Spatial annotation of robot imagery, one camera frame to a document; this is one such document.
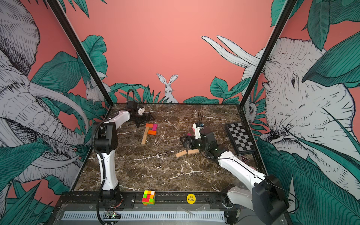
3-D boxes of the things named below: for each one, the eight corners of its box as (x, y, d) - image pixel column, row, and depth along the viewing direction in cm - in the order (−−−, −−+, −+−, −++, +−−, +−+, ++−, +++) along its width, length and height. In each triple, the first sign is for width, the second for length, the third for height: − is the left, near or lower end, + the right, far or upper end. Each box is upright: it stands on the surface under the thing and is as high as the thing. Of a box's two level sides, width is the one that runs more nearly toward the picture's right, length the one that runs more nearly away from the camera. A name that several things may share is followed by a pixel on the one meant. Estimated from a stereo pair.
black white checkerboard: (237, 155, 94) (239, 152, 91) (223, 126, 109) (225, 123, 106) (254, 151, 96) (257, 149, 92) (239, 124, 111) (240, 120, 108)
